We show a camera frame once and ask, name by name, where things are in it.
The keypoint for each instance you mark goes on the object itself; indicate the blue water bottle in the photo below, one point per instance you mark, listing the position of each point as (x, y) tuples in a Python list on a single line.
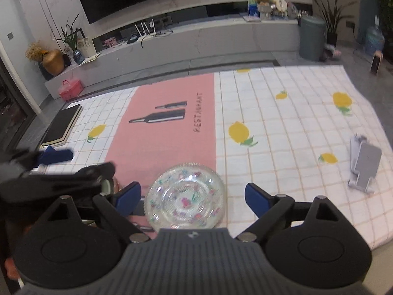
[(374, 40)]

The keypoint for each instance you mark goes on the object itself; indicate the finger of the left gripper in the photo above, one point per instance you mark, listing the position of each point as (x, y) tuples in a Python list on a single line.
[(53, 156)]

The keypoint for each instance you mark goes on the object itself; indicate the potted floor plant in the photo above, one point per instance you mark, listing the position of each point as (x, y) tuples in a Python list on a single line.
[(332, 14)]

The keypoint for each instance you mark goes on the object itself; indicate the grey trash bin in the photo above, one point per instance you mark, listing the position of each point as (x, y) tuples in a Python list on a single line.
[(312, 37)]

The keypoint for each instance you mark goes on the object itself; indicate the golden vase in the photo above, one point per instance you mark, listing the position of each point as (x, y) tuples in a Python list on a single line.
[(53, 62)]

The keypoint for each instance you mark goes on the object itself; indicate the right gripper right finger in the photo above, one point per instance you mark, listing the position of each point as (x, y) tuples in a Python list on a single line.
[(271, 212)]

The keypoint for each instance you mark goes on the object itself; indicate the black notebook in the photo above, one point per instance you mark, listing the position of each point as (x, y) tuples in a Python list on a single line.
[(59, 130)]

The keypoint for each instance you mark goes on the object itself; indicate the white tv console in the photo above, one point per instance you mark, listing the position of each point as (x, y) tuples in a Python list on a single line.
[(184, 43)]

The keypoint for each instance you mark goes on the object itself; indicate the blue vase green plant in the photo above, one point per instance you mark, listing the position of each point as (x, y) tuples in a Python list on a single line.
[(69, 36)]

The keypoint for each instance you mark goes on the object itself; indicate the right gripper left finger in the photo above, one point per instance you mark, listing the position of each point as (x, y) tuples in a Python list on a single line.
[(111, 215)]

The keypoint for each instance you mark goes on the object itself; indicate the white wifi router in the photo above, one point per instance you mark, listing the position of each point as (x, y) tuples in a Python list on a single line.
[(146, 29)]

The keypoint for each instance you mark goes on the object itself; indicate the green ceramic bowl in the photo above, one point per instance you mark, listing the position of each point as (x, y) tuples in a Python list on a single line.
[(107, 187)]

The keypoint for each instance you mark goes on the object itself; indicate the clear glass plate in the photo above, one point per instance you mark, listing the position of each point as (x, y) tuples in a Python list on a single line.
[(186, 196)]

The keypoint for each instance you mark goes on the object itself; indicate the pink plastic basket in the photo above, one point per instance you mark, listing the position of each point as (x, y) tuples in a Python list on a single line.
[(70, 90)]

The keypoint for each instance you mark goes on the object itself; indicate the grey phone stand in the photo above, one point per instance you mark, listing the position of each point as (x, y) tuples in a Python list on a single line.
[(364, 163)]

